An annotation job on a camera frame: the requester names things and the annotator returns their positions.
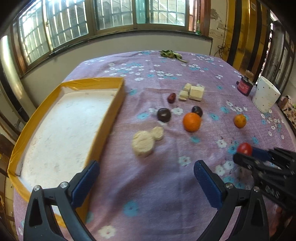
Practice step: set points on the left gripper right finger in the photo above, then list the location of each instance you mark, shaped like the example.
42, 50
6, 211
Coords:
252, 221

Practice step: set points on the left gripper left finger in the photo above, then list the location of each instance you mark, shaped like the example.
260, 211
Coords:
40, 221

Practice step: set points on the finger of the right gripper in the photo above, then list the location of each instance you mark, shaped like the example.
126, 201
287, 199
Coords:
251, 163
263, 155

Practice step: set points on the red cherry tomato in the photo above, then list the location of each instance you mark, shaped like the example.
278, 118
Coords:
245, 149

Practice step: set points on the small orange tangerine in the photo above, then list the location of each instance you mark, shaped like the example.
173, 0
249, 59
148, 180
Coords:
240, 121

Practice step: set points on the large orange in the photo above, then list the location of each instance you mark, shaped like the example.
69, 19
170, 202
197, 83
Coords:
191, 122

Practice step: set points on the large cream cube block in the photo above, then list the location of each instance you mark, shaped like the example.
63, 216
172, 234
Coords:
196, 93

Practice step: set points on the small cream cube block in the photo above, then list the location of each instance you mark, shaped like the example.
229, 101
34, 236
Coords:
183, 95

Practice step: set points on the small round white cake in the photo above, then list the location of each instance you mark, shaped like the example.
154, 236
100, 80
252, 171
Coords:
157, 133

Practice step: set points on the large round white cake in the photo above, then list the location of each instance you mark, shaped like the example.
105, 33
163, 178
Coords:
143, 143

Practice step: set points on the white polka dot cup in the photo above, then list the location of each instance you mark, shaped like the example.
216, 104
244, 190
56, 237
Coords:
266, 95

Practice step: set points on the small dark plum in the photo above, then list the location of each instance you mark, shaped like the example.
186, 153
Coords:
197, 110

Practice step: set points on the red label dark jar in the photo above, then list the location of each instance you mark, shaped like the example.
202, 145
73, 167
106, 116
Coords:
244, 86

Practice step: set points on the brown object behind jar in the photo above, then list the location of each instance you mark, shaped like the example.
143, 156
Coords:
249, 75

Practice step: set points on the purple floral tablecloth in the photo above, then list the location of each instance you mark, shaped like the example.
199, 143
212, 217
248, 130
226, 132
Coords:
157, 197

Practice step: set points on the dark purple plum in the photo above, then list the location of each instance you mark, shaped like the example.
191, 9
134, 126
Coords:
164, 115

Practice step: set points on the red jujube date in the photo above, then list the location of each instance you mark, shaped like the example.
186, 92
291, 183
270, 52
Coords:
171, 98

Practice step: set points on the yellow-rimmed white tray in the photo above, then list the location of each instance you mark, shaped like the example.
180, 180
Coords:
67, 131

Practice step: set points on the green leafy sprig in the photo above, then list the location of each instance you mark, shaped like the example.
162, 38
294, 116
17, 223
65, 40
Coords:
172, 55

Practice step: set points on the green bottle on sill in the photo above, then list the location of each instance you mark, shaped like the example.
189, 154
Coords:
198, 27

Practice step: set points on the barred window frame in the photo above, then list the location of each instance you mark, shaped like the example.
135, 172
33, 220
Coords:
42, 29

